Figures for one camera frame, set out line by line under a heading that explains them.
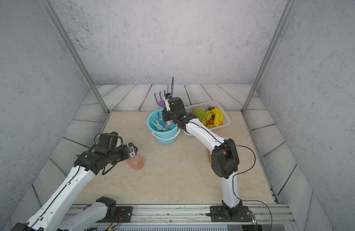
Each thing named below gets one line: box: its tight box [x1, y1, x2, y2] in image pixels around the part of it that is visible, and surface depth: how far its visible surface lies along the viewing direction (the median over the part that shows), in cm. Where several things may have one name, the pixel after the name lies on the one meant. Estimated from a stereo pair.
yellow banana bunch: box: [200, 108, 224, 128], surface depth 104 cm
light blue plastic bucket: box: [146, 108, 181, 145], surface depth 93 cm
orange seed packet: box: [207, 149, 212, 164], surface depth 95 cm
